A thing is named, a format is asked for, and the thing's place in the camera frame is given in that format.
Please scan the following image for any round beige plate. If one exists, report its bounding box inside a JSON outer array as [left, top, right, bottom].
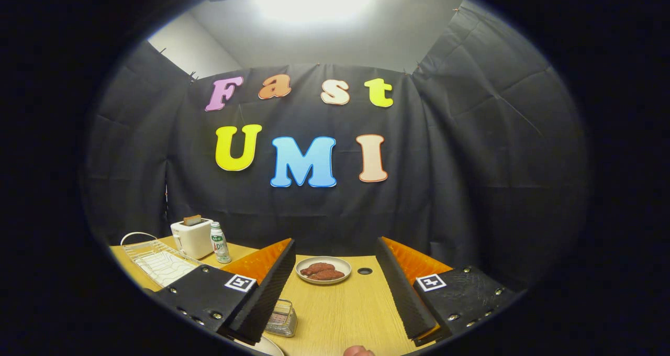
[[233, 335, 285, 356]]

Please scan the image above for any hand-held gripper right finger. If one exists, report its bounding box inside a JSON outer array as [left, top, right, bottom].
[[375, 236, 521, 347]]

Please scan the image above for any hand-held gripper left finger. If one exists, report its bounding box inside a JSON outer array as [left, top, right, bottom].
[[156, 239, 297, 346]]

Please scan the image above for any white drip tray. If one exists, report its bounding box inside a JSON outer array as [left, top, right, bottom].
[[140, 251, 197, 287]]

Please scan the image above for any black backdrop cloth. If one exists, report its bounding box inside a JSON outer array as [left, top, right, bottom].
[[84, 0, 589, 294]]

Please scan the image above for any oval beige meat plate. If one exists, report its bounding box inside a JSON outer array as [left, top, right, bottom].
[[295, 256, 352, 285]]

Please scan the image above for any white toaster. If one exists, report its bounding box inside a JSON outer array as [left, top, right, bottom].
[[171, 218, 214, 260]]

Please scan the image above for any white bottle with green label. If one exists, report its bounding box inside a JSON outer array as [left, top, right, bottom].
[[210, 221, 232, 264]]

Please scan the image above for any white wire dish rack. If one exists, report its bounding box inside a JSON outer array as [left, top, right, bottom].
[[120, 232, 202, 288]]

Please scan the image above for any metal wire basket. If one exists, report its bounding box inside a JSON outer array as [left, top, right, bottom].
[[264, 299, 298, 338]]

